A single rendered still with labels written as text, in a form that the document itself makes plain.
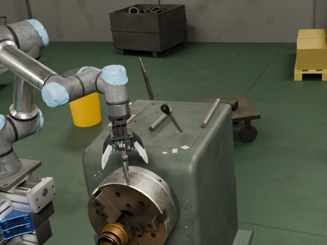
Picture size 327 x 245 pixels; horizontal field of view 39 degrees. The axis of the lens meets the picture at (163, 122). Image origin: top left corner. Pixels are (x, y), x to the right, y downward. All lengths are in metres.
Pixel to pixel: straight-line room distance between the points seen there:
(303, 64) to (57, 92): 5.08
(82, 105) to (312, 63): 2.95
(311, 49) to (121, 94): 4.92
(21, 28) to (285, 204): 2.54
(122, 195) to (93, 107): 3.70
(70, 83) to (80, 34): 8.35
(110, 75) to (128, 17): 6.55
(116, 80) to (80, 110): 3.89
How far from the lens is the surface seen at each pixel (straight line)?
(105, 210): 1.64
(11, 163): 1.99
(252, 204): 3.66
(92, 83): 1.46
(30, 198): 1.93
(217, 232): 2.07
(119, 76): 1.40
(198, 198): 1.74
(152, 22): 7.64
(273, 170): 4.11
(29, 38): 1.74
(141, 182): 1.63
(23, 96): 1.90
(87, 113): 5.29
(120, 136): 1.46
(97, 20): 9.45
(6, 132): 1.95
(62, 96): 1.40
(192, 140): 1.81
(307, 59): 6.21
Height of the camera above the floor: 2.04
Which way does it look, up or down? 23 degrees down
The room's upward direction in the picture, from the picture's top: 6 degrees counter-clockwise
